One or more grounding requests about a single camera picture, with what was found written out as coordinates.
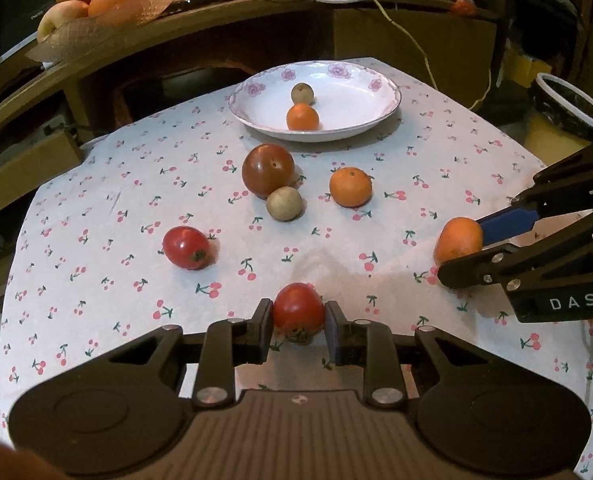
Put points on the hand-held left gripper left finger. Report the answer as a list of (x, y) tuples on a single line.
[(261, 332)]

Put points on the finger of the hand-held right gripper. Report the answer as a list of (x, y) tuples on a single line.
[(476, 267), (509, 225)]

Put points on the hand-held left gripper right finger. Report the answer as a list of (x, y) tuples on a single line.
[(334, 332)]

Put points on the small orange mandarin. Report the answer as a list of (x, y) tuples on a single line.
[(302, 117), (351, 187), (456, 240)]

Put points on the small green-brown kiwi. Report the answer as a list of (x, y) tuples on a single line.
[(302, 93), (285, 204)]

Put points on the dark red tomato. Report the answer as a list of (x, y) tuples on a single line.
[(268, 169)]

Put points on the white floral plate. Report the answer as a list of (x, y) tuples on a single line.
[(356, 105)]

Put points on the cherry print tablecloth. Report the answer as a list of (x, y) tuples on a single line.
[(126, 200)]

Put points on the small red ornament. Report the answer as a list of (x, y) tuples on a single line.
[(463, 7)]

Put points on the glass fruit bowl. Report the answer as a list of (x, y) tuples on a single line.
[(91, 27)]

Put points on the yellow apple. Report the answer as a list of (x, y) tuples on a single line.
[(61, 19)]

